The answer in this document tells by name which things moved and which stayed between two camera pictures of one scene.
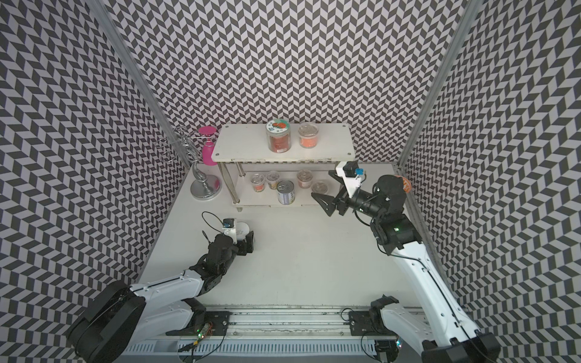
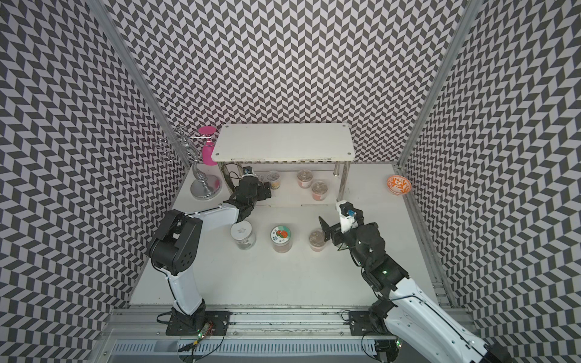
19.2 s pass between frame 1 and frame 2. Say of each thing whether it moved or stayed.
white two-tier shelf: stayed
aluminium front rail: stayed
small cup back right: stayed
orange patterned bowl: stayed
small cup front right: stayed
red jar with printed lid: moved
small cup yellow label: stayed
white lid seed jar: stayed
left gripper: moved
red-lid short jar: moved
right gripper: moved
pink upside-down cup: stayed
